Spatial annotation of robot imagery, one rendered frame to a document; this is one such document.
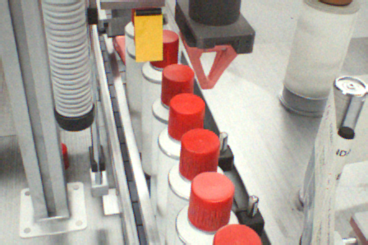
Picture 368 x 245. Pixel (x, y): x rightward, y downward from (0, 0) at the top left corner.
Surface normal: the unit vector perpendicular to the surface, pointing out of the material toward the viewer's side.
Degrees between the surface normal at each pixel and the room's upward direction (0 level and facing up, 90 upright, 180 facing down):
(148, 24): 80
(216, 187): 3
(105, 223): 0
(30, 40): 90
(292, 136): 0
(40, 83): 90
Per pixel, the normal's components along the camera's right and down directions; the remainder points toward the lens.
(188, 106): 0.05, -0.80
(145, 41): 0.24, 0.48
